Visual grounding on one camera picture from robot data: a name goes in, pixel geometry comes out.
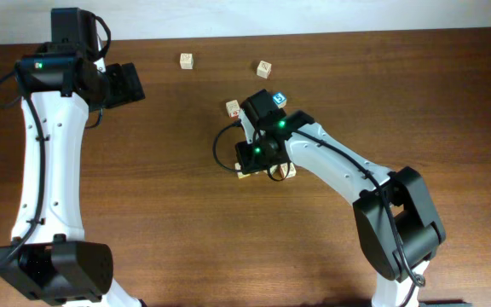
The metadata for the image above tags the wooden block with swirl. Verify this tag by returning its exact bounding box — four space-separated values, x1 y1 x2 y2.
280 163 297 179

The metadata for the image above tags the wooden block cluster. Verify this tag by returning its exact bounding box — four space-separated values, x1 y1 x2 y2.
225 100 240 118
269 165 280 175
234 162 250 179

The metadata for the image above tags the wooden block cluster bottom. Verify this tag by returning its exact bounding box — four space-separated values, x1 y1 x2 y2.
269 165 280 175

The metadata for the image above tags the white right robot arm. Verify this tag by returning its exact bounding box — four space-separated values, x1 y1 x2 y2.
235 90 446 306

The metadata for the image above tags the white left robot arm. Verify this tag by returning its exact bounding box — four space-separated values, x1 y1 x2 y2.
0 8 145 306

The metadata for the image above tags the blue number five block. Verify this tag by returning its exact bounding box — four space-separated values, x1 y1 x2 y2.
272 92 287 108

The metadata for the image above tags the wooden block far left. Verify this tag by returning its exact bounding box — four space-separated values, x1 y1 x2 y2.
180 53 194 70

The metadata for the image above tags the wooden block far right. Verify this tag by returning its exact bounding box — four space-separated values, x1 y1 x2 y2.
257 61 272 78

